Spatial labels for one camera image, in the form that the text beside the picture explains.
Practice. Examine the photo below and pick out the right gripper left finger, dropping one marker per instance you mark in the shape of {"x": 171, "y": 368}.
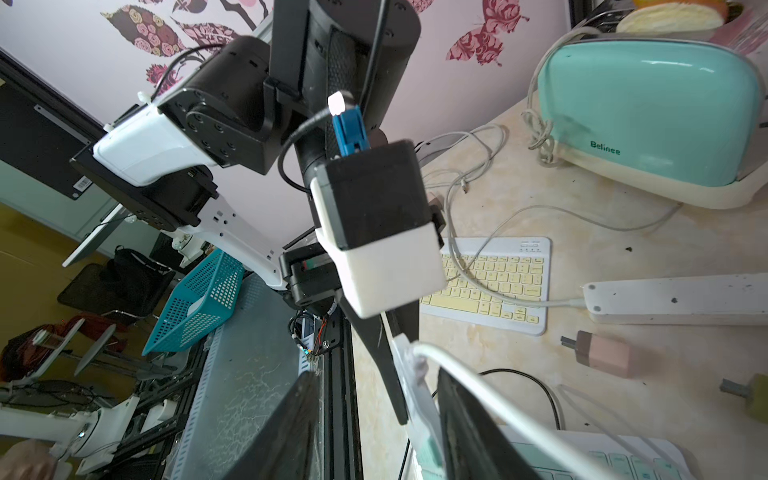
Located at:
{"x": 283, "y": 448}

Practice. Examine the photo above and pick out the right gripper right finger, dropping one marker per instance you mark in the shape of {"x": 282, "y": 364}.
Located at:
{"x": 474, "y": 446}

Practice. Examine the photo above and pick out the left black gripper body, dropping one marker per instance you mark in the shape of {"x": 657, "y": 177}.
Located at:
{"x": 402, "y": 320}

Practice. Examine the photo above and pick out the yellow wireless keyboard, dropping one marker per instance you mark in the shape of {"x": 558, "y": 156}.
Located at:
{"x": 515, "y": 267}

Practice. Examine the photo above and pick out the green wireless keyboard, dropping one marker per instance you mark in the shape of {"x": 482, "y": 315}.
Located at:
{"x": 643, "y": 460}

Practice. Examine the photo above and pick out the yellow charger adapter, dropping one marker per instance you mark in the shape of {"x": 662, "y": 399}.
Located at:
{"x": 754, "y": 393}

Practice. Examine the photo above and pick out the white power strip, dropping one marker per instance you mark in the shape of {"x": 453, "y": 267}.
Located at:
{"x": 716, "y": 300}

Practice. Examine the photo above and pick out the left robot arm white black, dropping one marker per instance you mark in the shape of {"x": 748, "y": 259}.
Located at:
{"x": 320, "y": 86}

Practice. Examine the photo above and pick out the teal plastic crate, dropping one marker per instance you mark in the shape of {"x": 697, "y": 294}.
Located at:
{"x": 201, "y": 302}

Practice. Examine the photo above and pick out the mint green toaster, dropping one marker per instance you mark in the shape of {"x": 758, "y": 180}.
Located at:
{"x": 671, "y": 117}

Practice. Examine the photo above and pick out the yellow bread slice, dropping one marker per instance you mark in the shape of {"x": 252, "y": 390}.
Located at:
{"x": 665, "y": 16}

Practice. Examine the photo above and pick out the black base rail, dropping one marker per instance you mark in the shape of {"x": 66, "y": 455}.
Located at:
{"x": 325, "y": 345}

